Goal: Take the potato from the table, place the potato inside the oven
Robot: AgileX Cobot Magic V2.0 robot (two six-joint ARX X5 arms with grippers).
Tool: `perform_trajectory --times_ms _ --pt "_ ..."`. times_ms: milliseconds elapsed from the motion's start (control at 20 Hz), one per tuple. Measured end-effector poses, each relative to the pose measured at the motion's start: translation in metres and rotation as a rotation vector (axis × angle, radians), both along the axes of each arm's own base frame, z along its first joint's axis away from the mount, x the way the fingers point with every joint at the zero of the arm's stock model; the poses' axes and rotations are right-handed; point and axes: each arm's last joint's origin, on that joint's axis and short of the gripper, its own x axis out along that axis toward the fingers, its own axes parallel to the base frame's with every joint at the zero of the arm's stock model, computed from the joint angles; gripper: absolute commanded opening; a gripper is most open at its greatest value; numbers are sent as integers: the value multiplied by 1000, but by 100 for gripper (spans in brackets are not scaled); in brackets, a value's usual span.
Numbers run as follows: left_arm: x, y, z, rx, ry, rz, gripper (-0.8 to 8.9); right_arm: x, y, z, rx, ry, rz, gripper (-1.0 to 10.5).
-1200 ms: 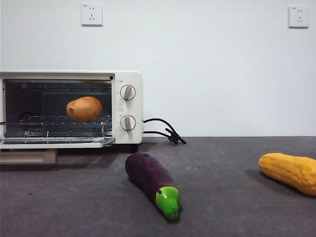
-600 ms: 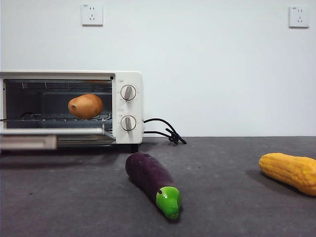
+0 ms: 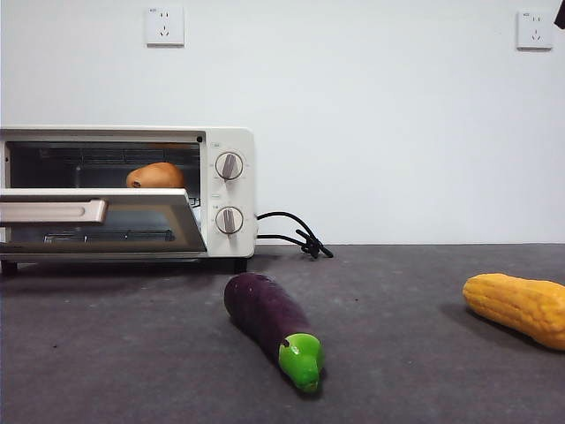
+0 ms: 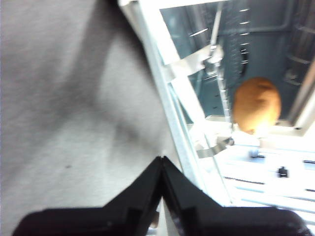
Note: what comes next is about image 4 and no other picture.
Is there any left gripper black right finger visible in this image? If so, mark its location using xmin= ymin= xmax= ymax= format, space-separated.
xmin=162 ymin=155 xmax=313 ymax=236

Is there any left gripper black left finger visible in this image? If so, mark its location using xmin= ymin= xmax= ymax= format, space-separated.
xmin=13 ymin=156 xmax=163 ymax=236

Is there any brown potato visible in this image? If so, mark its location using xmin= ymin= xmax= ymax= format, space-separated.
xmin=232 ymin=76 xmax=282 ymax=135

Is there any white toaster oven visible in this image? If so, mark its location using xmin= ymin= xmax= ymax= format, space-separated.
xmin=159 ymin=0 xmax=315 ymax=215

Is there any wire oven rack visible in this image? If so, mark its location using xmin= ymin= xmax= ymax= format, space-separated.
xmin=210 ymin=4 xmax=234 ymax=131

